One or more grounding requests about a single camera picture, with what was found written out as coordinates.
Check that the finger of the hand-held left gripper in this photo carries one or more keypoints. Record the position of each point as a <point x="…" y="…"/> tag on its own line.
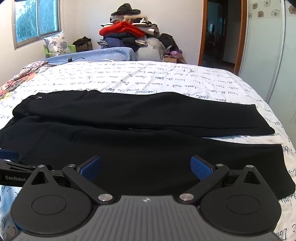
<point x="9" y="154"/>

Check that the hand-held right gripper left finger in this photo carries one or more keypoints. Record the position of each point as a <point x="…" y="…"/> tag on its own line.
<point x="89" y="170"/>

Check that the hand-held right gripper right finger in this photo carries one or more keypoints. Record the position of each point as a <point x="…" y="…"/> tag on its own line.
<point x="201" y="168"/>

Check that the black pants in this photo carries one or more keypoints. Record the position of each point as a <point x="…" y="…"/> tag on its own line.
<point x="138" y="111"/>

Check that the floral quilt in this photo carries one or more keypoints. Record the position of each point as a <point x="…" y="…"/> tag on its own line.
<point x="25" y="71"/>

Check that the bed with script-print sheet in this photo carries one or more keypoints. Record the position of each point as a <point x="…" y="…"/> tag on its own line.
<point x="138" y="76"/>

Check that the cardboard box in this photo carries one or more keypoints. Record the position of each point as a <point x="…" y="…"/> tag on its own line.
<point x="171" y="60"/>

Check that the purple bag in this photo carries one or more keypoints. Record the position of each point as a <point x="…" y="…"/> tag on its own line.
<point x="176" y="54"/>

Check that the floral pillow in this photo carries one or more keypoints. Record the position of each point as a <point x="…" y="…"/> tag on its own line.
<point x="57" y="44"/>

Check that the green plastic seat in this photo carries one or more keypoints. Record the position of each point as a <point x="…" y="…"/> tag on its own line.
<point x="72" y="48"/>

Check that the grey storage bundle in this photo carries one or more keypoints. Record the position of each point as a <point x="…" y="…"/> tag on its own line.
<point x="148" y="54"/>

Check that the white wardrobe with flower stickers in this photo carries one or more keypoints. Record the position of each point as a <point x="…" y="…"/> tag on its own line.
<point x="261" y="58"/>

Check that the black handbag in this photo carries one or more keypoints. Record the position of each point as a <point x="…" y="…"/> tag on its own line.
<point x="83" y="44"/>

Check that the black backpack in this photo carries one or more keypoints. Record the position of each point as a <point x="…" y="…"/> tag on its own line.
<point x="168" y="41"/>

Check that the pile of clothes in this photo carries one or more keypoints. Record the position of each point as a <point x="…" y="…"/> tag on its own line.
<point x="124" y="37"/>

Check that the window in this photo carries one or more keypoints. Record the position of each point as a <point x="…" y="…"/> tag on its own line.
<point x="34" y="18"/>

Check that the wooden door frame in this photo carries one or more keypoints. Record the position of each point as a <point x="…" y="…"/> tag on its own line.
<point x="203" y="34"/>

